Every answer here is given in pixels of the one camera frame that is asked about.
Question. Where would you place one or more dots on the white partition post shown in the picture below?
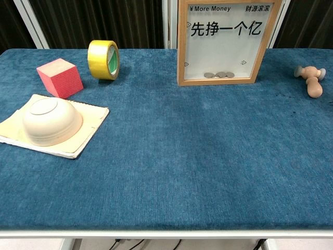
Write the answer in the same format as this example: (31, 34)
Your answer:
(173, 31)
(33, 26)
(279, 26)

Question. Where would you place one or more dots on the yellow tape roll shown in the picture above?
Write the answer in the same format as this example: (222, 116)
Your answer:
(97, 58)

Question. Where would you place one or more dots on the silver coin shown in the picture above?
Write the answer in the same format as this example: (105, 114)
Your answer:
(209, 75)
(221, 74)
(231, 75)

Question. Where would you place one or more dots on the wooden toy hammer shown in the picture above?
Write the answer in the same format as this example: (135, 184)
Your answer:
(313, 87)

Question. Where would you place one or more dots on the wooden frame coin bank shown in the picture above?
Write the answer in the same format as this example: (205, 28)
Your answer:
(221, 52)

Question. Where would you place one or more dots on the cream upturned bowl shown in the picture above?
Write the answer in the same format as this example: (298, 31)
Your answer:
(52, 122)

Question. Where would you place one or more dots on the blue table cloth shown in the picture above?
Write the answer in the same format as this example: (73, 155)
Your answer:
(166, 169)

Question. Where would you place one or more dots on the beige spiral notebook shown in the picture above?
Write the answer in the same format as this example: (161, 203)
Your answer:
(88, 122)

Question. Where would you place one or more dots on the black curtain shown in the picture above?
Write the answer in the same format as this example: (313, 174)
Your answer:
(91, 20)
(10, 26)
(307, 23)

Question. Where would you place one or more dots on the red cube block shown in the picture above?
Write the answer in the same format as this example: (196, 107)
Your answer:
(62, 80)

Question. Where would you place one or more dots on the white table leg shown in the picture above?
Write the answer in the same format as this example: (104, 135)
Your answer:
(71, 244)
(270, 244)

